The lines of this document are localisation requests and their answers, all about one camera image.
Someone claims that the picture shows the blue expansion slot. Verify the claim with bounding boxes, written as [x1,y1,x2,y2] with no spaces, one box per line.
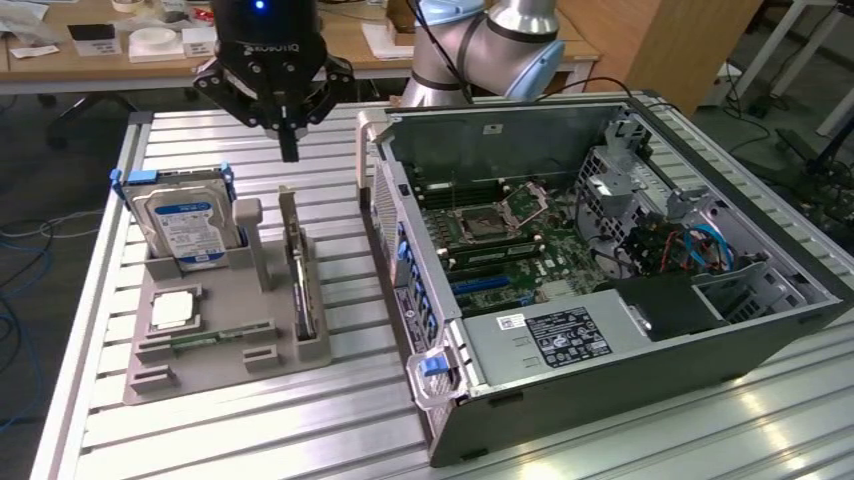
[451,272,509,297]

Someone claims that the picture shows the black office chair base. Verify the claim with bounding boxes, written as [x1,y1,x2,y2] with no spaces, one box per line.
[36,92,145,149]

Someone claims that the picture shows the hard disk with blue carrier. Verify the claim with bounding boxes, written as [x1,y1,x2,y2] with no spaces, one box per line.
[108,161,240,269]

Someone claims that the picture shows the white desk frame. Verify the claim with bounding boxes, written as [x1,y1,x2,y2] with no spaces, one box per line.
[730,0,854,136]

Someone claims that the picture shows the grey power supply unit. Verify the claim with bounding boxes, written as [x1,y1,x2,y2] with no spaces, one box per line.
[459,298,654,399]

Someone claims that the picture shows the wooden cabinet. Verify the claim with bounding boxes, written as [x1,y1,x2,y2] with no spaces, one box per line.
[556,0,766,117]

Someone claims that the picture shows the RAM slot white clips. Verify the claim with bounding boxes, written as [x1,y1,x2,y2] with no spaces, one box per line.
[417,192,501,202]

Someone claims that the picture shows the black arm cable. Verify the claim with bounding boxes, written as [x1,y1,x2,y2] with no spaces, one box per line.
[409,0,476,104]

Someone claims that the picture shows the metal socket cover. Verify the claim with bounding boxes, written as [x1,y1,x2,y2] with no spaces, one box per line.
[499,180,554,217]

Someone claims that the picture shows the black looping cable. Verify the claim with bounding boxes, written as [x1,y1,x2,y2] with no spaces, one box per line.
[536,76,688,114]

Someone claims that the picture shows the green motherboard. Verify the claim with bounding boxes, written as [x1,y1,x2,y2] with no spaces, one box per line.
[413,174,606,321]

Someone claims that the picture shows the grey printed parts rack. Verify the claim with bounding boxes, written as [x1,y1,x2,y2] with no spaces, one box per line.
[123,197,333,407]

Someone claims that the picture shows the loose green RAM stick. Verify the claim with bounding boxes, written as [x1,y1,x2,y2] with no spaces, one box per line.
[169,325,261,351]

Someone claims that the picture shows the green GPU with metal bracket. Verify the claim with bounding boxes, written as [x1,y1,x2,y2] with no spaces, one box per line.
[275,183,320,342]

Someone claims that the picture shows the black long expansion slot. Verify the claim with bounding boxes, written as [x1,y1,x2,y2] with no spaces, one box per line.
[444,266,500,281]

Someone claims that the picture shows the wooden desk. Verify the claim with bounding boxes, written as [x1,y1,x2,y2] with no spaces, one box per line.
[0,0,602,96]

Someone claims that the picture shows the blue SATA wire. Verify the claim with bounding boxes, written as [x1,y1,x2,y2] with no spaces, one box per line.
[684,223,736,274]

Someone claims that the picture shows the tall metal disk bay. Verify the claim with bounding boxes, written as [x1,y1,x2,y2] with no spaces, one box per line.
[574,144,668,266]

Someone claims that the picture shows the white box black lid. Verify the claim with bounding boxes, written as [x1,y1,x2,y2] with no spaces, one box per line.
[65,23,123,58]

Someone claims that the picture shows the small white box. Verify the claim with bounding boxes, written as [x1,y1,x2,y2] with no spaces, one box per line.
[179,27,220,59]

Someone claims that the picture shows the CPU socket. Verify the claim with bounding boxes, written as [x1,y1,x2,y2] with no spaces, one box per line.
[453,204,513,247]

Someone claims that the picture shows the installed green RAM stick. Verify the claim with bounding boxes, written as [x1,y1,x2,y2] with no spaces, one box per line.
[447,248,543,264]
[444,241,540,256]

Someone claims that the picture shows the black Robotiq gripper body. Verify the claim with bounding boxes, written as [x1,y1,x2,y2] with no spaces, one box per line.
[212,0,329,142]

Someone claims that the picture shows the open black PC case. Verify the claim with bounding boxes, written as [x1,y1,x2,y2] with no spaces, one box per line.
[355,94,843,470]

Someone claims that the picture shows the red SATA wire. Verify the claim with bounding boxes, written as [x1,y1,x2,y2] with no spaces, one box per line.
[666,227,692,274]

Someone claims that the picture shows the white square dish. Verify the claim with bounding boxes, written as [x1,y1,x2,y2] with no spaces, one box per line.
[125,27,187,65]

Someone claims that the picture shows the low metal disk bay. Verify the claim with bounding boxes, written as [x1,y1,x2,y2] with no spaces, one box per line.
[690,252,806,326]

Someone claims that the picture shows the silver CPU chip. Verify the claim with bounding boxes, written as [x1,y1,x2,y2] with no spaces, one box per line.
[149,292,200,331]

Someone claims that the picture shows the open white cardboard box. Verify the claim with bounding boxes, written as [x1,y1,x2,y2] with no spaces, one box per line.
[361,22,420,62]

